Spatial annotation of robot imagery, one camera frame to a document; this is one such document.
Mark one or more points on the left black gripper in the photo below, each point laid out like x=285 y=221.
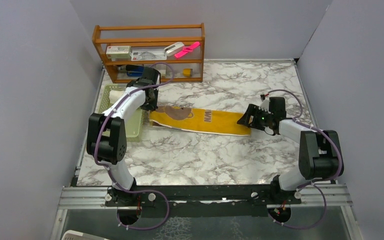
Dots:
x=153 y=105

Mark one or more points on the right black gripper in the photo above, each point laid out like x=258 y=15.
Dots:
x=252 y=110

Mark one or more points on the brown yellow towels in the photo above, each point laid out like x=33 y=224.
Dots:
x=199 y=120

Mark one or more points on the white towel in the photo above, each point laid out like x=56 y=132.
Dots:
x=115 y=95

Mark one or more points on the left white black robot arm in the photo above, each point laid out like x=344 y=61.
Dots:
x=106 y=137

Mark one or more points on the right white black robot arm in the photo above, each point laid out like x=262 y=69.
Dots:
x=319 y=154

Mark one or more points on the blue stapler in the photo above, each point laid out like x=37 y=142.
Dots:
x=131 y=70

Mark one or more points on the white flat package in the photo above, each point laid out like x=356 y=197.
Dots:
x=148 y=55

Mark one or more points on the yellow small object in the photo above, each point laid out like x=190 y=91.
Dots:
x=187 y=72

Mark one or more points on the wooden shelf rack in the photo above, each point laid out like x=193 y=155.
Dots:
x=153 y=37

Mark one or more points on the white stapler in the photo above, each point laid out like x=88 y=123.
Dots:
x=173 y=49

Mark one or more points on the green plastic basket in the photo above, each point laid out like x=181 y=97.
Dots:
x=134 y=125

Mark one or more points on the white green box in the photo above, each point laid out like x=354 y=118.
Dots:
x=118 y=52

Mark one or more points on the pink plastic tool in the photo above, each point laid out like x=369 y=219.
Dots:
x=187 y=49

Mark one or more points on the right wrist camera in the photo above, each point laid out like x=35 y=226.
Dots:
x=265 y=105

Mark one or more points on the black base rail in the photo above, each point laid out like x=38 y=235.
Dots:
x=194 y=201

